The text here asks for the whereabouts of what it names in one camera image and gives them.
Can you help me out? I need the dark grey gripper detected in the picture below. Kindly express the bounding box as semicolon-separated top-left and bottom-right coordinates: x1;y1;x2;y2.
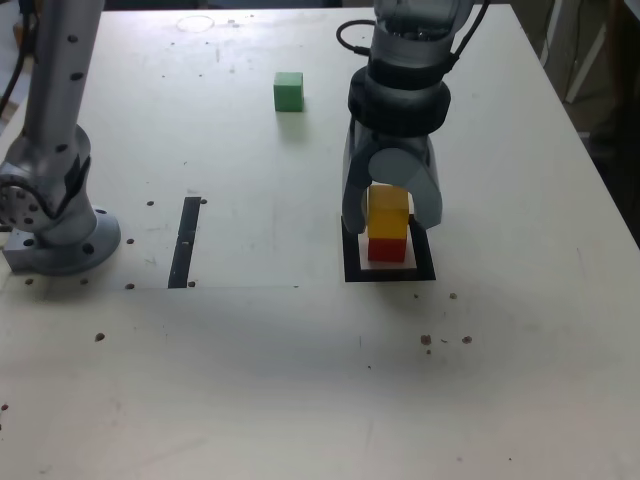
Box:
341;118;445;235

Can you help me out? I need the yellow cube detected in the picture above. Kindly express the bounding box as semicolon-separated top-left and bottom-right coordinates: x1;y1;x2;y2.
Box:
367;183;412;241

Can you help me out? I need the red cube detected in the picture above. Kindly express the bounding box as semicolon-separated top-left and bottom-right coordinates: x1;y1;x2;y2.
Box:
367;237;409;263

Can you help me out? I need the green cube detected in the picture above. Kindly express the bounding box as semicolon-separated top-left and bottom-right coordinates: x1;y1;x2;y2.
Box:
272;71;305;112

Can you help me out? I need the black tape square outline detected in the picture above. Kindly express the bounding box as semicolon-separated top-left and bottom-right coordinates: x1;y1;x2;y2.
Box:
340;214;437;284

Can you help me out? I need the black tape strip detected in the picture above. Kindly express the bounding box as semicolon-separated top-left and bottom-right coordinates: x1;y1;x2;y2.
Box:
167;196;202;290

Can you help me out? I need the white upright post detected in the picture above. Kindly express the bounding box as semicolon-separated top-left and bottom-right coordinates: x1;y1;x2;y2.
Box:
541;0;565;66

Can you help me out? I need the white slanted frame leg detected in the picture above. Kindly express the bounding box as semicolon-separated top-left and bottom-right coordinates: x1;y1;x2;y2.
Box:
566;7;621;105

